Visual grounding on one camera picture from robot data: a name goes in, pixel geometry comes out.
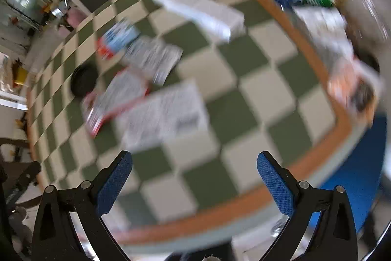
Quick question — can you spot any white printed wrapper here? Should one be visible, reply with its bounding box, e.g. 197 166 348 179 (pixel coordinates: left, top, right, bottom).
125 37 183 85

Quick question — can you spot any black round lid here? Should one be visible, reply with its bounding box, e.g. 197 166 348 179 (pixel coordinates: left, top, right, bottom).
70 63 99 98

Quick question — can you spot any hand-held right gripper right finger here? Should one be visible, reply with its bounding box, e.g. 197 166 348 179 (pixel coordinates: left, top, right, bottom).
257 151 358 261

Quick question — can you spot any red-edged flattened carton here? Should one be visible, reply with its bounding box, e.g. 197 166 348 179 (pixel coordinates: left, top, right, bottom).
82 69 151 137

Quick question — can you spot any long white carton box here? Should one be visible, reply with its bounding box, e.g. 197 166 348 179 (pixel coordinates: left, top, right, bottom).
151 0 245 43

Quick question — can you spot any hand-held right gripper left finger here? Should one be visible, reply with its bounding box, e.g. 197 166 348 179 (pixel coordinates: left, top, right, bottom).
32 150 133 261

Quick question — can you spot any checkered green and white tablecloth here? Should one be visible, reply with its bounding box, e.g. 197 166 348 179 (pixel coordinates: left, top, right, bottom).
27 0 352 245

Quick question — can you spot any white printed paper sheet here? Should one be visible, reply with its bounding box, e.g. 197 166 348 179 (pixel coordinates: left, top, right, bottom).
118 80 209 152

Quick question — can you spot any pink stool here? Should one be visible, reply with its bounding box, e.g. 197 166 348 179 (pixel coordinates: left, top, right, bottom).
66 9 87 27

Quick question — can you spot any blue and red snack packet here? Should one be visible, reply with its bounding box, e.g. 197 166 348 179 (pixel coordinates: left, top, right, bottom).
97 20 140 60

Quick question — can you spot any white crumpled plastic bag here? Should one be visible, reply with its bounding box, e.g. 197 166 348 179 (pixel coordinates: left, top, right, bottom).
293 6 355 66

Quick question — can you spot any orange and white crumpled packet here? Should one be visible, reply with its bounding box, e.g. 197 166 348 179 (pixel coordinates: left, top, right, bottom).
328 59 382 127

